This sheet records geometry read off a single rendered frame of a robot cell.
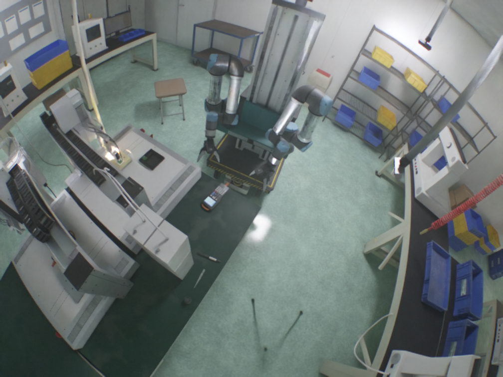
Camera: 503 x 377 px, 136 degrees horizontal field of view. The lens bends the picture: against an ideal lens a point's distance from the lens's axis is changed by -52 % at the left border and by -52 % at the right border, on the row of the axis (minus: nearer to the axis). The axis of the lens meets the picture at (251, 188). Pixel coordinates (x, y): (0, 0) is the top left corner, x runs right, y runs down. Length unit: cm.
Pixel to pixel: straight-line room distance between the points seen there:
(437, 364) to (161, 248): 157
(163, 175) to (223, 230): 49
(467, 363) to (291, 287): 162
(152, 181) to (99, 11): 413
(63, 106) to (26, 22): 384
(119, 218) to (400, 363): 196
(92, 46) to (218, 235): 320
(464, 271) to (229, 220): 246
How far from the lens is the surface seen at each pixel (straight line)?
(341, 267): 239
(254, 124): 184
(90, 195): 140
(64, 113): 116
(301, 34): 152
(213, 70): 142
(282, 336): 206
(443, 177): 232
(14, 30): 484
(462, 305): 257
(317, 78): 350
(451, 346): 243
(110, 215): 127
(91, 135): 130
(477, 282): 301
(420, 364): 162
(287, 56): 158
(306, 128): 147
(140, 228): 78
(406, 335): 190
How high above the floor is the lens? 192
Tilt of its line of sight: 57 degrees down
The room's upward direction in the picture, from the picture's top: 22 degrees clockwise
